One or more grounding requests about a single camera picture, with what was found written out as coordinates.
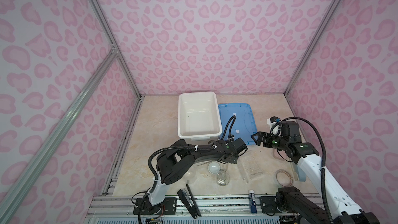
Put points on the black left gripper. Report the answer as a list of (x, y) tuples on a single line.
[(236, 159)]

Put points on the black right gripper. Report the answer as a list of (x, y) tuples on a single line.
[(261, 135)]

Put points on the white plastic storage bin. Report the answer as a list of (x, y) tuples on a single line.
[(198, 117)]

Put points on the clear acrylic test tube rack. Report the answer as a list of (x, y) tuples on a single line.
[(250, 167)]

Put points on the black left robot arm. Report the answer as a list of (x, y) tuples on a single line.
[(170, 164)]

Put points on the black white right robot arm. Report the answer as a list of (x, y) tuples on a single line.
[(338, 206)]

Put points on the blue plastic bin lid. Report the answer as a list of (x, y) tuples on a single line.
[(244, 126)]

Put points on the small white round dish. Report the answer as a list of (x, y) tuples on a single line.
[(214, 168)]

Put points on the clear glass flask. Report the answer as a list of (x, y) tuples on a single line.
[(223, 178)]

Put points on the black stapler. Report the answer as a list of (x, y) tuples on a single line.
[(189, 201)]

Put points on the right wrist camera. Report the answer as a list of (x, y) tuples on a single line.
[(273, 121)]

